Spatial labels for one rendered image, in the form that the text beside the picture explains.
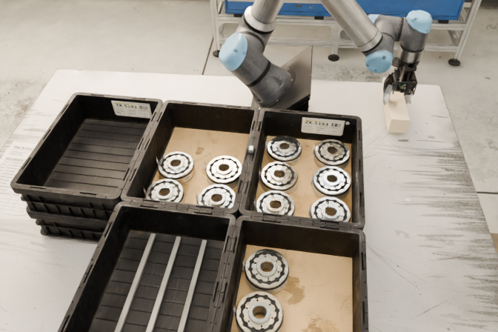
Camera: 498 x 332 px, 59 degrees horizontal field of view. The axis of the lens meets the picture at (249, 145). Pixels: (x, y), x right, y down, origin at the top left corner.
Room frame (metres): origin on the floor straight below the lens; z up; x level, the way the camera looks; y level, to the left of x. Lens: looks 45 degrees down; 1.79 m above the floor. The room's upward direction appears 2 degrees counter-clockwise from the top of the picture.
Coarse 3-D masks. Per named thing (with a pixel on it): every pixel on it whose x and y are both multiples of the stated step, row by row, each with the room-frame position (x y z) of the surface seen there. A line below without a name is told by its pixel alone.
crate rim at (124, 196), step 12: (228, 108) 1.03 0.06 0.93; (240, 108) 1.02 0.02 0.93; (252, 108) 1.02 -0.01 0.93; (156, 120) 0.98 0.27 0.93; (252, 132) 0.92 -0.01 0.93; (252, 144) 0.87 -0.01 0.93; (144, 156) 0.84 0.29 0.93; (132, 180) 0.75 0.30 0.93; (240, 180) 0.74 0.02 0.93; (240, 192) 0.70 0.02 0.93; (156, 204) 0.67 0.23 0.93; (168, 204) 0.67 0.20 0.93; (180, 204) 0.67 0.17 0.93; (192, 204) 0.67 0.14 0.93
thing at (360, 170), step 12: (264, 108) 1.02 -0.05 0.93; (360, 120) 0.95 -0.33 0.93; (360, 132) 0.90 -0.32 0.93; (360, 144) 0.86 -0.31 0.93; (252, 156) 0.82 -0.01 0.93; (360, 156) 0.81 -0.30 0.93; (252, 168) 0.78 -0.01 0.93; (360, 168) 0.78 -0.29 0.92; (360, 180) 0.73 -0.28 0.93; (360, 192) 0.69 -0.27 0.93; (240, 204) 0.66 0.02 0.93; (360, 204) 0.66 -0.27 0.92; (264, 216) 0.62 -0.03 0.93; (276, 216) 0.62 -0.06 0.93; (288, 216) 0.62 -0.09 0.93; (300, 216) 0.62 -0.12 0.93; (360, 216) 0.61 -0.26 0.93; (360, 228) 0.58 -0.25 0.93
